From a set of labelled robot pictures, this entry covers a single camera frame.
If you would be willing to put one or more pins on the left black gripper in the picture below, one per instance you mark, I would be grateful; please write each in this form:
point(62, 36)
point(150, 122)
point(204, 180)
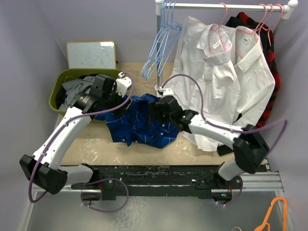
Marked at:
point(119, 112)

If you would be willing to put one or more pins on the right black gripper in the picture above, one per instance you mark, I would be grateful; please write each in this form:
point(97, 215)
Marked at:
point(154, 108)

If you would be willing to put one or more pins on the blue plaid shirt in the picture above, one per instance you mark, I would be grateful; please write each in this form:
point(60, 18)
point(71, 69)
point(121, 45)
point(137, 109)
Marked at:
point(134, 125)

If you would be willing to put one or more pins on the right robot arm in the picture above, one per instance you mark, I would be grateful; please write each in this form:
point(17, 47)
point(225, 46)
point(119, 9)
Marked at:
point(248, 145)

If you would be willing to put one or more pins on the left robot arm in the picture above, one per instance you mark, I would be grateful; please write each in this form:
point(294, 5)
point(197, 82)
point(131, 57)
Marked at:
point(43, 168)

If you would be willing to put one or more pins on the white shirt left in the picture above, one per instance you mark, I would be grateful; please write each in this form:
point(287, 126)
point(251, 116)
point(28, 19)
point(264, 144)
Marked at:
point(204, 82)

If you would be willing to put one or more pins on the white shirt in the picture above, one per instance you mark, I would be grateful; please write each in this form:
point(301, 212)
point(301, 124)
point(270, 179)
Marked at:
point(204, 82)
point(256, 80)

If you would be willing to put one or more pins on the white shirt right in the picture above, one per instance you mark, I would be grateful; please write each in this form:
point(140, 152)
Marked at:
point(256, 80)

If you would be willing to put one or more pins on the pink hanger left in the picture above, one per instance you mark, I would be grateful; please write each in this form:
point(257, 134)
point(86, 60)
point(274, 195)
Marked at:
point(217, 39)

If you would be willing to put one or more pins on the pink hanger middle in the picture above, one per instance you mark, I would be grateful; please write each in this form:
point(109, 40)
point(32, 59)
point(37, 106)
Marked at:
point(260, 27)

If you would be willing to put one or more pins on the red black plaid shirt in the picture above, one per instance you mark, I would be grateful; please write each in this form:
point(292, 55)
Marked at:
point(270, 58)

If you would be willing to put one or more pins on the grey clothes in bin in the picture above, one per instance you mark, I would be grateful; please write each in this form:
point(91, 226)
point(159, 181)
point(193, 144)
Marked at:
point(70, 89)

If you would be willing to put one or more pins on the small whiteboard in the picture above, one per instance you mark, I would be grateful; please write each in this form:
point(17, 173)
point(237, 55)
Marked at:
point(91, 55)

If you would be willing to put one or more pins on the olive green laundry bin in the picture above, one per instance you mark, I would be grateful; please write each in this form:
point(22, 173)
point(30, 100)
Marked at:
point(71, 74)

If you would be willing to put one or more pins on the black cloth patch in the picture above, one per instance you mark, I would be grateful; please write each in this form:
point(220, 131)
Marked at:
point(224, 150)

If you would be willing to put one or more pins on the light blue hangers bunch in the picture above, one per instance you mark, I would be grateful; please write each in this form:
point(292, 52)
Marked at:
point(168, 33)

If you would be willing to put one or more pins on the white clothes rack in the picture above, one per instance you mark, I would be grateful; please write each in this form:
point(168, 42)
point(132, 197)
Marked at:
point(285, 11)

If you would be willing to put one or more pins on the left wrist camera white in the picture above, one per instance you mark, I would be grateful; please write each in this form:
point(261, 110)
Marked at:
point(123, 84)

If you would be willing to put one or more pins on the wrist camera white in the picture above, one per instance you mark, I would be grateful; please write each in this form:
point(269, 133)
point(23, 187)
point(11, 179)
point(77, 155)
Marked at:
point(123, 84)
point(163, 92)

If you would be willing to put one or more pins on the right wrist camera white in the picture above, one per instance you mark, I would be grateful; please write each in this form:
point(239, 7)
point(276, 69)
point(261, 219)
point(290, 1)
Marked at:
point(163, 92)

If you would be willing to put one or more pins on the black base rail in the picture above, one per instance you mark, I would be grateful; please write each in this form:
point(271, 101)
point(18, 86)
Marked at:
point(201, 181)

